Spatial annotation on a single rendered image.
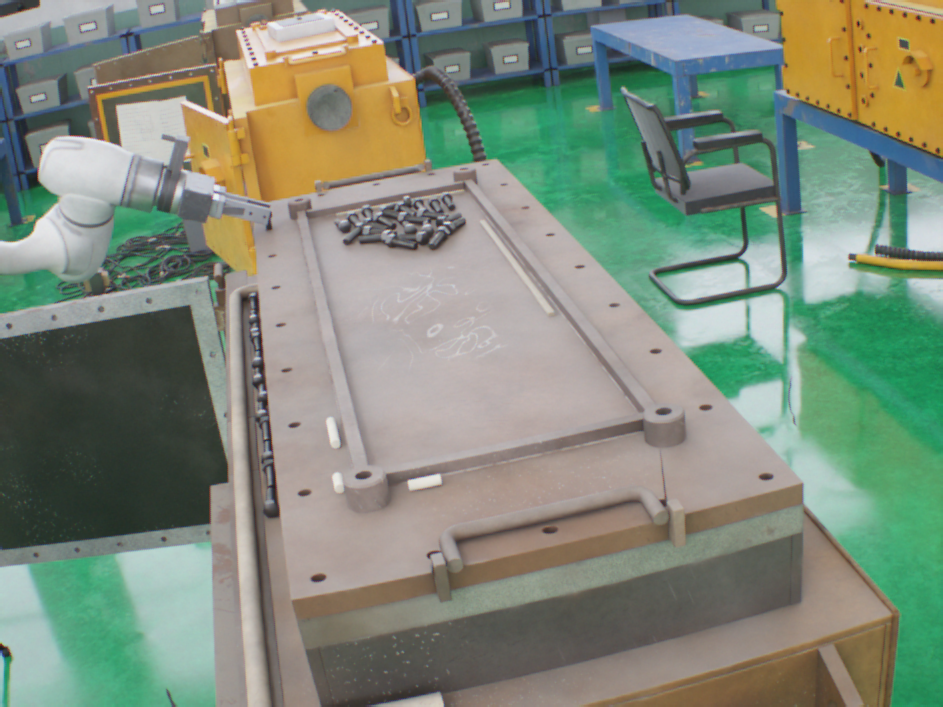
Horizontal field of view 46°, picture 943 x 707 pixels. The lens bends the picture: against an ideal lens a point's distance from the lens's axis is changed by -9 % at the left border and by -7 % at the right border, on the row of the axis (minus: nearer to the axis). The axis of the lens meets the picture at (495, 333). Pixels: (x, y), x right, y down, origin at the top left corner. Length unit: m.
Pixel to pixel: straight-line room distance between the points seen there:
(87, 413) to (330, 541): 1.41
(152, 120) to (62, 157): 3.49
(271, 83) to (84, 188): 2.06
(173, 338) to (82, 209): 0.45
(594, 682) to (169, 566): 2.82
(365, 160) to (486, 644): 3.04
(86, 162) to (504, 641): 1.16
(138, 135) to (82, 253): 3.45
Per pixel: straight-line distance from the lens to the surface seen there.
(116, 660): 3.42
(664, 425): 1.12
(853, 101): 5.31
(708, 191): 5.02
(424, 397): 1.29
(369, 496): 1.08
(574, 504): 1.03
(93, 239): 2.02
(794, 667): 1.10
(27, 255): 2.00
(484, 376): 1.31
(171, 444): 2.41
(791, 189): 6.16
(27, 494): 2.54
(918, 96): 4.82
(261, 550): 1.32
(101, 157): 1.94
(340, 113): 3.82
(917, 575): 3.31
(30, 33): 9.69
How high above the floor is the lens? 1.90
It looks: 22 degrees down
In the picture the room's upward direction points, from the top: 8 degrees counter-clockwise
